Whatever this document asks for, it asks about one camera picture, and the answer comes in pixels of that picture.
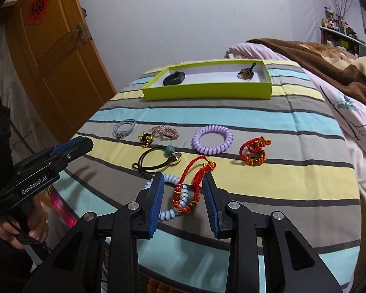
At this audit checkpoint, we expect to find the grey-blue hair tie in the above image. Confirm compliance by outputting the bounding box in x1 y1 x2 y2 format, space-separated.
112 118 137 140

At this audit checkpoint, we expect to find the dark beaded bracelet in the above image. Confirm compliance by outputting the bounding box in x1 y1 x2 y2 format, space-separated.
236 62 258 81

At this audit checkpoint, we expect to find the gold bell black hair tie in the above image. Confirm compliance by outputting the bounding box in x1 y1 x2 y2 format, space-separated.
137 132 156 149

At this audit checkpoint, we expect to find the red fu paper decoration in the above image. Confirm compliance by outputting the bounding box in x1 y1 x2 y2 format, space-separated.
26 0 50 24

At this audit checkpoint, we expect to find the striped bed sheet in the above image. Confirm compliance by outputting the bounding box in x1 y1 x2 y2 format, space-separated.
54 60 362 288

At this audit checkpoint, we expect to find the black hair tie teal bead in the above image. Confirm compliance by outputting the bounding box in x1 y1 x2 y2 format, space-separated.
132 146 182 173

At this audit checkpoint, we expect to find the person's left hand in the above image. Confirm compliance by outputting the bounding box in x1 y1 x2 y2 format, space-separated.
0 196 49 249

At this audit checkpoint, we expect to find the green shallow cardboard box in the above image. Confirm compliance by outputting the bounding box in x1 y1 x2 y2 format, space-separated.
142 59 273 101

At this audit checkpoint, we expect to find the purple spiral hair tie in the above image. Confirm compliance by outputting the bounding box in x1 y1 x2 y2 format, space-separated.
191 124 234 156

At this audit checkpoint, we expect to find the brown fleece blanket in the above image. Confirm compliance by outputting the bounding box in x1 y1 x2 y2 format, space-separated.
249 38 366 105

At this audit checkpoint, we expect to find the brass door handle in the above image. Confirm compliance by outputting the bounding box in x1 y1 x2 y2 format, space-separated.
69 22 89 44

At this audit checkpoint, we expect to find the light blue spiral hair tie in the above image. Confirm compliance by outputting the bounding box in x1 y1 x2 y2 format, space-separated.
142 174 190 222

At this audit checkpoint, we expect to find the floral white quilt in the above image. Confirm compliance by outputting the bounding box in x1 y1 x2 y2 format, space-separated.
224 42 366 232

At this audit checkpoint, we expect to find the pink rhinestone hair clip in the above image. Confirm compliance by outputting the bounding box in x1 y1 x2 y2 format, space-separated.
149 125 179 140

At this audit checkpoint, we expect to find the cluttered wall shelf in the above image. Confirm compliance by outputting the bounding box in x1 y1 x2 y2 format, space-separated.
320 7 366 57

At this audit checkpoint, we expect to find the orange wooden door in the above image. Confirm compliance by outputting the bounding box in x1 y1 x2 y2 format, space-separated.
5 0 116 143

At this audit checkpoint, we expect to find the red cord bracelet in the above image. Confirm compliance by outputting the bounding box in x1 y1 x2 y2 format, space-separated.
172 155 217 214

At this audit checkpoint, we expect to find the red orange knotted bracelet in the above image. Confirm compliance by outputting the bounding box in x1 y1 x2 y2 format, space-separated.
238 136 273 167

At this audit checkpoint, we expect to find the pink branch flower arrangement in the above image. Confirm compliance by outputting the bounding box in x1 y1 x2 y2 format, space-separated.
331 0 356 21

